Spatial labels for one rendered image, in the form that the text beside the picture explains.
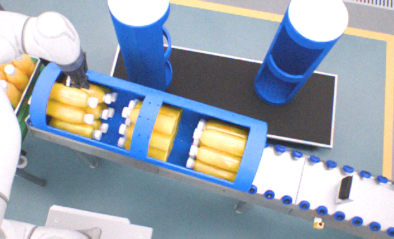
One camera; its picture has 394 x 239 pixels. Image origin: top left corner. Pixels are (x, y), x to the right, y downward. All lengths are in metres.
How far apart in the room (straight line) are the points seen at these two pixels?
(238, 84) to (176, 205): 0.89
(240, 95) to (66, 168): 1.23
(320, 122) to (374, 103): 0.52
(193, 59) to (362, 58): 1.25
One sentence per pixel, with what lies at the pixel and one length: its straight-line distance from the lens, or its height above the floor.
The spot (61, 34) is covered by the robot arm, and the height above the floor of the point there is 1.73.
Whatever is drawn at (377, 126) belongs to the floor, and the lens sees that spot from 3.09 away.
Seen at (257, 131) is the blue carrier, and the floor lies 1.22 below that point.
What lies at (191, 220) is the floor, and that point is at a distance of 2.66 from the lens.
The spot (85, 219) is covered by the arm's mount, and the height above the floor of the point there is 1.07.
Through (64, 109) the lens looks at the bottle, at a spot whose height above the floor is 1.15.
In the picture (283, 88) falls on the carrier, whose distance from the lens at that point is 2.77.
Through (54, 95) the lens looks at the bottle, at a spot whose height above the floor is 1.18.
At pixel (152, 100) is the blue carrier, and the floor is 1.22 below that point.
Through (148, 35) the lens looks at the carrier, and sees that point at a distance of 1.96.
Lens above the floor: 2.65
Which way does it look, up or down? 73 degrees down
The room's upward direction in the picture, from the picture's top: 8 degrees clockwise
